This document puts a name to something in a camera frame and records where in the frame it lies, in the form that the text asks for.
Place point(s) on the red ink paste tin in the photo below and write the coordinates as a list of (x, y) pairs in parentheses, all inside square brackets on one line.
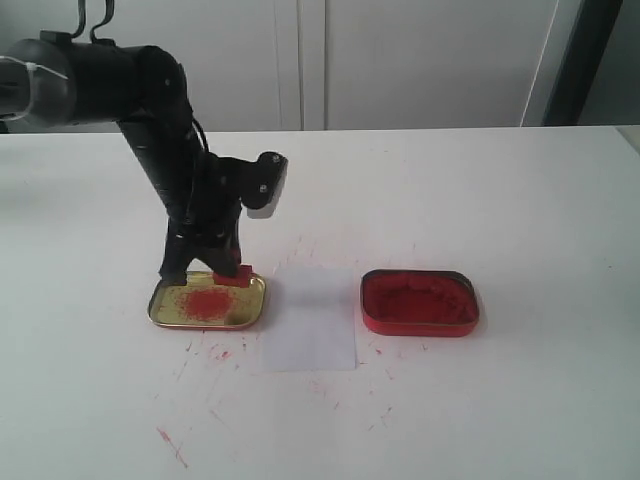
[(419, 303)]

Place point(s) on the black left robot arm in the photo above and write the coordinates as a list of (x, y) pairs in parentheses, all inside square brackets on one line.
[(52, 81)]

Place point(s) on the white cabinet doors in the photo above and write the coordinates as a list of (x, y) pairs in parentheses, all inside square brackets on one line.
[(337, 65)]

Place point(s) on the red stamp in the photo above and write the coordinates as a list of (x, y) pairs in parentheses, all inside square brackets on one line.
[(241, 279)]

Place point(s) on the white paper sheet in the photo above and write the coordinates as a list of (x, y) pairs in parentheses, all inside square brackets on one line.
[(309, 321)]

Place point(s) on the dark vertical post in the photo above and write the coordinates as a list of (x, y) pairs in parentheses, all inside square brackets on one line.
[(589, 38)]

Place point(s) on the gold tin lid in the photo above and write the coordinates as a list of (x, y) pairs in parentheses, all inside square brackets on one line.
[(209, 302)]

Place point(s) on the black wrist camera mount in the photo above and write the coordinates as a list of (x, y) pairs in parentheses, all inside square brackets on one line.
[(255, 183)]

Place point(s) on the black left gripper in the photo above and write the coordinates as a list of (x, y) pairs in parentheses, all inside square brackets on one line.
[(202, 215)]

